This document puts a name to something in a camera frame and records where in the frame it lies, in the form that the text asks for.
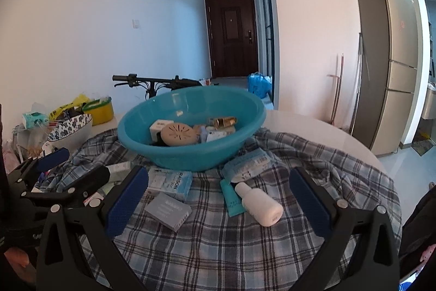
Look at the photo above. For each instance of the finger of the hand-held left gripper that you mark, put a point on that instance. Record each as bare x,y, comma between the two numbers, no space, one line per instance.
92,180
51,157

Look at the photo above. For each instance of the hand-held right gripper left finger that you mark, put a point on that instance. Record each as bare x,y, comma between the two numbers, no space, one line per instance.
127,202

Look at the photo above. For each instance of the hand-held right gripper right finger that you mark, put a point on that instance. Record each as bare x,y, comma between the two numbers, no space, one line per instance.
308,205

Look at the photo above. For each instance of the red white box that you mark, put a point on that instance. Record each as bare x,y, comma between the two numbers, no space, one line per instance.
94,202

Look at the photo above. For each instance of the grey box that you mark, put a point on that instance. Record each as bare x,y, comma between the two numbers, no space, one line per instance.
167,211

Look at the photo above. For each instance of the blue plastic basin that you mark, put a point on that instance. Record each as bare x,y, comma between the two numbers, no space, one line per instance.
190,154

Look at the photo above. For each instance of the beige round case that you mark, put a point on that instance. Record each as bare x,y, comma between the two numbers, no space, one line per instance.
177,134

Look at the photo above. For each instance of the person's left hand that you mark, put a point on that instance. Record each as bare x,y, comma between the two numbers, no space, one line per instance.
17,257

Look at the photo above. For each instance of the clear bag of nuts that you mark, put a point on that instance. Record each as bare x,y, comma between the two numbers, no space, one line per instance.
34,146

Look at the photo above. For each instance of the white green small box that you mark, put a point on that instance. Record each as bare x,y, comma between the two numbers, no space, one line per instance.
119,168

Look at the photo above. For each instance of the pink bear print pouch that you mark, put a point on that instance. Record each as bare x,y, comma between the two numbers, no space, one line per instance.
10,156

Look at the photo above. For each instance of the green white tissue pack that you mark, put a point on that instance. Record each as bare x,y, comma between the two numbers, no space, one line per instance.
32,119

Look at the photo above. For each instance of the white plastic bottle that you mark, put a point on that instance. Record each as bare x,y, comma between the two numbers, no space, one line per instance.
262,207

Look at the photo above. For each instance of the yellow plastic bag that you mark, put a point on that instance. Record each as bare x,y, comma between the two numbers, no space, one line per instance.
63,110

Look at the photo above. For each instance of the yellow container with green lid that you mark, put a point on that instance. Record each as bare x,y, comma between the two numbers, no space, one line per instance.
102,115

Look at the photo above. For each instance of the blue pouch packet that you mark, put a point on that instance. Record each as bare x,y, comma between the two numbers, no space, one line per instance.
245,165

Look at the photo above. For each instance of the teal tube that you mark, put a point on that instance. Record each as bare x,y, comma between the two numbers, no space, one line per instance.
231,200

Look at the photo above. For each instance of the blue plaid cloth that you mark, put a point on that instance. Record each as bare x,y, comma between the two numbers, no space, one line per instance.
218,243

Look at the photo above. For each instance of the person's dark clothing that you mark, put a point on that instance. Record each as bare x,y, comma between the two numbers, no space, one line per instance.
419,219

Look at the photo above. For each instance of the white blue small box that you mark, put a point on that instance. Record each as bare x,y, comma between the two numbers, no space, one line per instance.
219,136

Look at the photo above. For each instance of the gold bottle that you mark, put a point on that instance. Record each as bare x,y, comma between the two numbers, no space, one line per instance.
223,122

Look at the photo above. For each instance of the metal rod stand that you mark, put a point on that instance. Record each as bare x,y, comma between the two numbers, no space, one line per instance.
339,90

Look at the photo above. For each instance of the blue plastic bag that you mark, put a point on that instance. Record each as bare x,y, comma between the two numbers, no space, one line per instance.
259,84

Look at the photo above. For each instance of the mop pole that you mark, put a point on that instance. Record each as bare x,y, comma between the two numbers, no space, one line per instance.
358,79

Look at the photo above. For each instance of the grey refrigerator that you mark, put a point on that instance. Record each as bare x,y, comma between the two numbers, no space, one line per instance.
388,72

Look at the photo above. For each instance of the black framed glass door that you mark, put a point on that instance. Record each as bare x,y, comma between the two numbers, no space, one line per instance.
267,32

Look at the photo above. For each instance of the dark brown entrance door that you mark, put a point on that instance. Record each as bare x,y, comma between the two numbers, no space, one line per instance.
231,38

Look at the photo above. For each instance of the white light switch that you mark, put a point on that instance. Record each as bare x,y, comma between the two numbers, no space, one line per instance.
136,23

